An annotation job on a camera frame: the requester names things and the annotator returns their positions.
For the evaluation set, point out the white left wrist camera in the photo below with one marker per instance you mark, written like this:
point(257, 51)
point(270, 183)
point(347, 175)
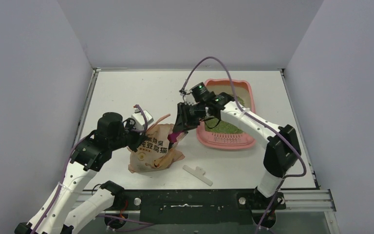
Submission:
point(142, 119)

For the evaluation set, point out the purple litter scoop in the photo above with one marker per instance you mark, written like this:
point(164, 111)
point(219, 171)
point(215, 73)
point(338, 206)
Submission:
point(173, 137)

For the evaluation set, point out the pink litter box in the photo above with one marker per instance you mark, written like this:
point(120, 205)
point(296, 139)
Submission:
point(228, 141)

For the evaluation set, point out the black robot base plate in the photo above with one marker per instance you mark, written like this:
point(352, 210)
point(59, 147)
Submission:
point(201, 206)

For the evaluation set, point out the green cat litter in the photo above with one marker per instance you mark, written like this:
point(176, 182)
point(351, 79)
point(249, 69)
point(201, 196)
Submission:
point(219, 126)

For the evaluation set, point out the white bag clip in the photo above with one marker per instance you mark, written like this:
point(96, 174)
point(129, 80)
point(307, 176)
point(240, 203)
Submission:
point(198, 173)

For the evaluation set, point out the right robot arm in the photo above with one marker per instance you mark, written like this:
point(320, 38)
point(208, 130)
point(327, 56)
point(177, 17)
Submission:
point(281, 144)

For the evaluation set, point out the beige cat litter bag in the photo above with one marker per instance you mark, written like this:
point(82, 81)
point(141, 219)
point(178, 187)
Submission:
point(157, 152)

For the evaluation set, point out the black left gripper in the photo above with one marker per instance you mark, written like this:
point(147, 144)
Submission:
point(140, 138)

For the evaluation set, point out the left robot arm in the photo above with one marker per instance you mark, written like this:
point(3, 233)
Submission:
point(57, 215)

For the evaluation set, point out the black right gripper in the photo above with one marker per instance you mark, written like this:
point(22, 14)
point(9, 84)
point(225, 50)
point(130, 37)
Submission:
point(184, 114)

